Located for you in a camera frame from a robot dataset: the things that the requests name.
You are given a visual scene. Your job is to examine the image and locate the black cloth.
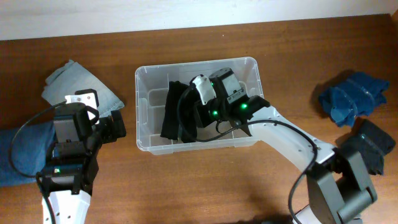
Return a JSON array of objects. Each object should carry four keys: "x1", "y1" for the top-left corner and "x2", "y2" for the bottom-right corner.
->
[{"x1": 159, "y1": 80, "x2": 203, "y2": 144}]

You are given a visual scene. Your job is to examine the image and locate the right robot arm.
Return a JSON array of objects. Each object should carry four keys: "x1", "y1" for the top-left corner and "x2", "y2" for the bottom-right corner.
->
[{"x1": 191, "y1": 67, "x2": 377, "y2": 223}]

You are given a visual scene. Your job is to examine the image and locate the clear plastic storage bin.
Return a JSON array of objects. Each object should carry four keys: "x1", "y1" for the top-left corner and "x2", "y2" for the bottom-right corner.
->
[{"x1": 135, "y1": 57, "x2": 264, "y2": 155}]

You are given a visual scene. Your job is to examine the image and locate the dark grey cloth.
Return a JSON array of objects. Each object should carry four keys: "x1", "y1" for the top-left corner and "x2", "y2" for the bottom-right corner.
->
[{"x1": 336, "y1": 118, "x2": 396, "y2": 175}]

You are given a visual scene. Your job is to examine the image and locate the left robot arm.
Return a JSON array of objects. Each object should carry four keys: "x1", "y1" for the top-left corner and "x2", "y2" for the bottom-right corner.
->
[{"x1": 36, "y1": 103, "x2": 126, "y2": 223}]

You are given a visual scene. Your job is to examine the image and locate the blue cloth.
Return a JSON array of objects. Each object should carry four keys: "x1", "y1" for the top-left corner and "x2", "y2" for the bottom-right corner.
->
[{"x1": 318, "y1": 72, "x2": 389, "y2": 127}]

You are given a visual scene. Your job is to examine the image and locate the light grey folded jeans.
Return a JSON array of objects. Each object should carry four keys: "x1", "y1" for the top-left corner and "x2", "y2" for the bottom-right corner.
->
[{"x1": 41, "y1": 60, "x2": 124, "y2": 118}]

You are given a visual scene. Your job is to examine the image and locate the blue folded jeans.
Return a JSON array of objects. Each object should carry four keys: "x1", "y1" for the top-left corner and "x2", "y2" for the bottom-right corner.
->
[{"x1": 1, "y1": 121, "x2": 55, "y2": 187}]

